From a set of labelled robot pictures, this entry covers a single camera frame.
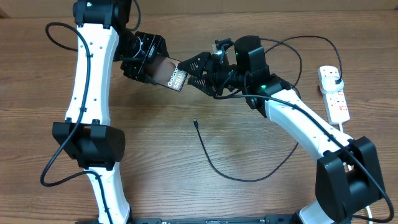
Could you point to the white power strip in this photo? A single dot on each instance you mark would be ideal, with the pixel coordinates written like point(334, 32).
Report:
point(335, 103)

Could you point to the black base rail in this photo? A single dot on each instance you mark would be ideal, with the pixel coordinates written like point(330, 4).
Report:
point(211, 221)

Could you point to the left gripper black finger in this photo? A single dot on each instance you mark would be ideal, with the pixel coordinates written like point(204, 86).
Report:
point(145, 78)
point(160, 46)

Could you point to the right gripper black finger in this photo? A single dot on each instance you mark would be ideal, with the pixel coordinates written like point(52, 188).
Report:
point(203, 84)
point(196, 65)

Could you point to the Galaxy smartphone with bronze screen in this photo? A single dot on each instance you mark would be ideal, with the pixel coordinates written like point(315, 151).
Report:
point(164, 71)

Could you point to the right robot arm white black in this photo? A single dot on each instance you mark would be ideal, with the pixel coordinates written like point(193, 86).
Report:
point(348, 173)

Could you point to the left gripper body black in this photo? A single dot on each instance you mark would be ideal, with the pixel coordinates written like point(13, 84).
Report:
point(144, 50)

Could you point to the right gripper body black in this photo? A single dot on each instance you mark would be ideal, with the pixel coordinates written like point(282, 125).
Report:
point(223, 76)

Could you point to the white charger plug adapter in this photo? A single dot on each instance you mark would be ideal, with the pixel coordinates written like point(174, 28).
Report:
point(329, 85)

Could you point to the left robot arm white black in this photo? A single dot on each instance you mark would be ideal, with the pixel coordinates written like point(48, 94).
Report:
point(86, 134)

